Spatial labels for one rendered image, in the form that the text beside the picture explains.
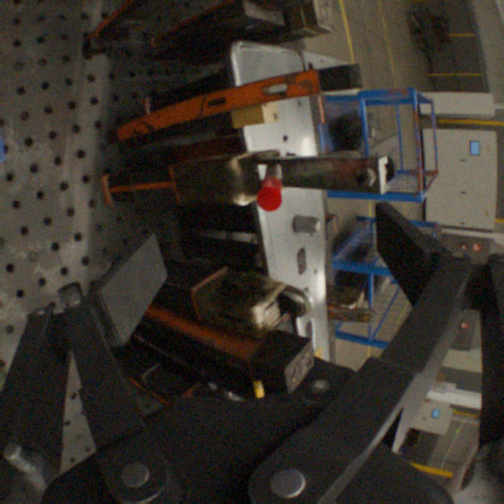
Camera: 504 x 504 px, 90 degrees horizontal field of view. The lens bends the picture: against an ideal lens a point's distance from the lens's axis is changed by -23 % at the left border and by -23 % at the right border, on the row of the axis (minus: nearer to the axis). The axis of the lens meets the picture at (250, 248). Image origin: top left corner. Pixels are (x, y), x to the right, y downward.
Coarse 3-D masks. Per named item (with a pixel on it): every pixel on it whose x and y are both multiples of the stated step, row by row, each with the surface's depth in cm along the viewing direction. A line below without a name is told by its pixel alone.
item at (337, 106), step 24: (336, 96) 210; (360, 96) 200; (384, 96) 189; (408, 96) 226; (336, 120) 250; (360, 120) 268; (432, 120) 266; (336, 144) 261; (360, 144) 266; (384, 144) 261; (336, 192) 241; (408, 192) 226
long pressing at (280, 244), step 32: (256, 64) 45; (288, 64) 52; (256, 128) 47; (288, 128) 54; (288, 192) 55; (320, 192) 65; (256, 224) 51; (288, 224) 56; (288, 256) 58; (320, 256) 68; (320, 288) 70; (320, 320) 72
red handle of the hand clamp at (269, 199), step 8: (272, 168) 38; (264, 176) 34; (272, 176) 33; (264, 184) 28; (272, 184) 28; (280, 184) 31; (264, 192) 27; (272, 192) 27; (280, 192) 27; (256, 200) 27; (264, 200) 27; (272, 200) 27; (280, 200) 27; (264, 208) 28; (272, 208) 28
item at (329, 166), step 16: (256, 160) 40; (272, 160) 38; (288, 160) 37; (304, 160) 35; (320, 160) 33; (336, 160) 32; (352, 160) 30; (368, 160) 29; (384, 160) 29; (288, 176) 38; (304, 176) 36; (320, 176) 34; (336, 176) 33; (352, 176) 31; (368, 176) 29; (384, 176) 29; (368, 192) 31; (384, 192) 30
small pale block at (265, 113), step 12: (252, 108) 38; (264, 108) 38; (276, 108) 40; (192, 120) 45; (204, 120) 44; (216, 120) 43; (228, 120) 41; (240, 120) 40; (252, 120) 39; (264, 120) 38; (276, 120) 40; (156, 132) 52; (168, 132) 50; (180, 132) 48; (192, 132) 46; (120, 144) 59; (132, 144) 57; (144, 144) 55
